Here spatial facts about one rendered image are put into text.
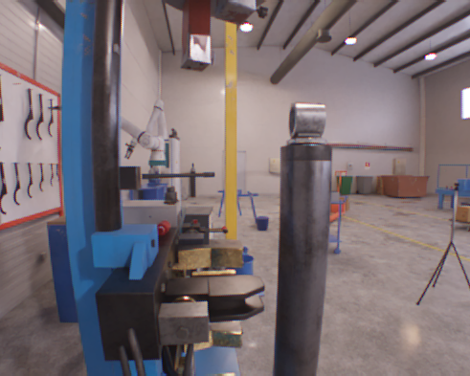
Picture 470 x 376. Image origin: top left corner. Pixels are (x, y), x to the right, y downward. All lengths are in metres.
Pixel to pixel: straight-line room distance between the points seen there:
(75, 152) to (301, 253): 0.92
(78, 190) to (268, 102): 11.89
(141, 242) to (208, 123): 11.20
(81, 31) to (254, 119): 11.36
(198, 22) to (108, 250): 1.01
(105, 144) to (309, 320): 1.01
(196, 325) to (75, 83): 0.89
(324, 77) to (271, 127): 4.02
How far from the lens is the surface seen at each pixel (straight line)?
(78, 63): 1.05
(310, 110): 1.00
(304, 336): 1.18
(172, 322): 0.71
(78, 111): 1.00
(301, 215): 0.95
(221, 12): 0.92
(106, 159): 0.82
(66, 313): 2.70
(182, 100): 12.10
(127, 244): 0.79
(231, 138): 3.50
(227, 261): 1.19
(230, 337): 1.42
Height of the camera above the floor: 1.38
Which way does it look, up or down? 5 degrees down
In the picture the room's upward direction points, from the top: straight up
